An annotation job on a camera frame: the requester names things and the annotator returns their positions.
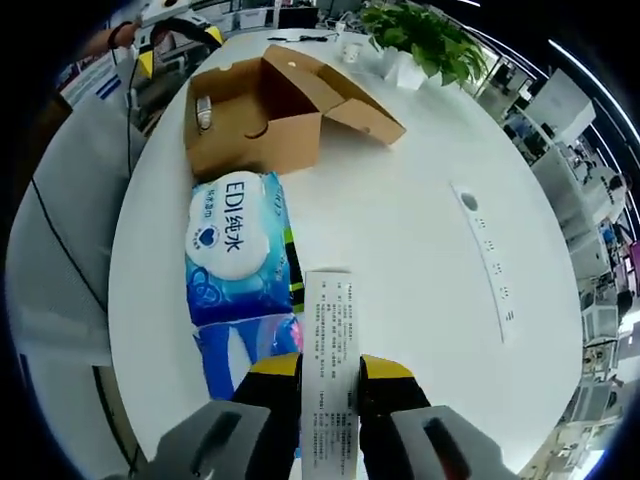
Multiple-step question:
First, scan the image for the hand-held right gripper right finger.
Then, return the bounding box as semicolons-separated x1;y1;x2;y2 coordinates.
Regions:
358;353;507;480

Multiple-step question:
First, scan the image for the small clear bottle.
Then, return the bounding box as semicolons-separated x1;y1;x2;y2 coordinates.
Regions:
194;94;216;135

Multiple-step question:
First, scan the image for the white table socket strip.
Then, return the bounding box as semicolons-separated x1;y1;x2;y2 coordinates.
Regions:
449;180;522;346

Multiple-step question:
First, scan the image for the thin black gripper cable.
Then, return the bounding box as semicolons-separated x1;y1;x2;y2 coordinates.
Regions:
29;44;139;324

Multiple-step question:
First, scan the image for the blue soft tissue pack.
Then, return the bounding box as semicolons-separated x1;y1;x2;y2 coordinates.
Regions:
192;313;305;401

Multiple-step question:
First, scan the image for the long white printed box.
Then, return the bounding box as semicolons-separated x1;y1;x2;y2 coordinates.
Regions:
298;269;362;480

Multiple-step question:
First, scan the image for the person's left hand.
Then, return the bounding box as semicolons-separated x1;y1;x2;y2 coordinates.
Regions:
118;21;142;48

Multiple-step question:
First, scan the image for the white mesh office chair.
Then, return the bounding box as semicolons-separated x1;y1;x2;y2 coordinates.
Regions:
7;97;151;461

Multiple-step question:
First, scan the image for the blue white display board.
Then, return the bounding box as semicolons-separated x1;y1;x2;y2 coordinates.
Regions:
54;49;132;107

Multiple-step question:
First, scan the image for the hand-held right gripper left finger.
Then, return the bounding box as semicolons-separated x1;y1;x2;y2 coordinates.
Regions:
157;352;304;480

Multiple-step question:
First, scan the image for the white square column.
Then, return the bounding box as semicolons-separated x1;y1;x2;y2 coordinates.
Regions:
537;69;597;142

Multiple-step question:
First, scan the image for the blue white wet wipes pack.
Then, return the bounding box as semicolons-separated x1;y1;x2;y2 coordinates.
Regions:
184;170;297;326

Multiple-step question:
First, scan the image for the green plant in white pot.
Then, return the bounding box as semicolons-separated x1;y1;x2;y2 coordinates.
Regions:
360;2;489;92

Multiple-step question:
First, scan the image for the brown cardboard shoe box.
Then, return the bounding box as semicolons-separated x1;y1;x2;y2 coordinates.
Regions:
183;43;407;182

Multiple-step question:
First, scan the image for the silver green soft pouch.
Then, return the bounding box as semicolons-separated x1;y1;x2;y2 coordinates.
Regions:
281;219;307;314

